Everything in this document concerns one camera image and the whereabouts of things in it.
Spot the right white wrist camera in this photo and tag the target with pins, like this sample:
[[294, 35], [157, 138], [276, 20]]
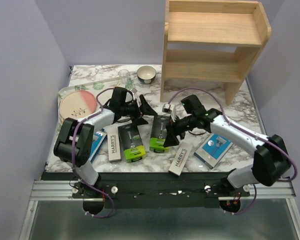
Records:
[[171, 110]]

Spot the aluminium rail frame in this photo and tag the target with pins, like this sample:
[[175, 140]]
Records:
[[59, 190]]

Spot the left white Harry's box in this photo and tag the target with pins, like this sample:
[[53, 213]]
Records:
[[113, 142]]

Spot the pink and cream plate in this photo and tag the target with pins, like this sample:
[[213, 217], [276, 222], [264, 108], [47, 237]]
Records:
[[78, 104]]

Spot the white harry's box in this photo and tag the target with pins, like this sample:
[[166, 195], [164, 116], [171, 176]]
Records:
[[180, 158], [113, 142]]

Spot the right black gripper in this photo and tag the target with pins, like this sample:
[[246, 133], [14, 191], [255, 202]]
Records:
[[171, 132]]

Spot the right blue razor package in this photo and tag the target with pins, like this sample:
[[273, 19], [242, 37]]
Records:
[[212, 150]]

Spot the left blue razor package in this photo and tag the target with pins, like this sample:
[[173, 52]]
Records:
[[98, 141]]

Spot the wooden two-tier shelf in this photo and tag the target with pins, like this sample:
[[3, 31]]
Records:
[[213, 40]]

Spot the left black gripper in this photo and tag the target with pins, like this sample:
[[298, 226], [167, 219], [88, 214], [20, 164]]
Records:
[[145, 109]]

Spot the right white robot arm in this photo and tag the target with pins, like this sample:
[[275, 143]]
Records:
[[270, 158]]

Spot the leaf-patterned tray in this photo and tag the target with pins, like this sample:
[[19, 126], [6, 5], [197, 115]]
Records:
[[94, 87]]

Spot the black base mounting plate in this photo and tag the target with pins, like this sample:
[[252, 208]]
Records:
[[154, 190]]

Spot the black green Gillette box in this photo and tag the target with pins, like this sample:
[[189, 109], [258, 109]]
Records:
[[158, 134], [131, 142]]

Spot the right white Harry's box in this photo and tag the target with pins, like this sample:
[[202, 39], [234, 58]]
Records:
[[180, 158]]

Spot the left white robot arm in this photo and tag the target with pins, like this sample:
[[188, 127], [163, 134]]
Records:
[[75, 138]]

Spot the dark ceramic bowl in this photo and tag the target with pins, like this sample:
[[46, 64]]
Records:
[[146, 74]]

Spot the blue razor package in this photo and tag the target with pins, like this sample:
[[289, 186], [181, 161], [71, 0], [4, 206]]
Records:
[[98, 141], [212, 150]]

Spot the clear plastic cup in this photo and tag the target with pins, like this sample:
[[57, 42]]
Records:
[[124, 76]]

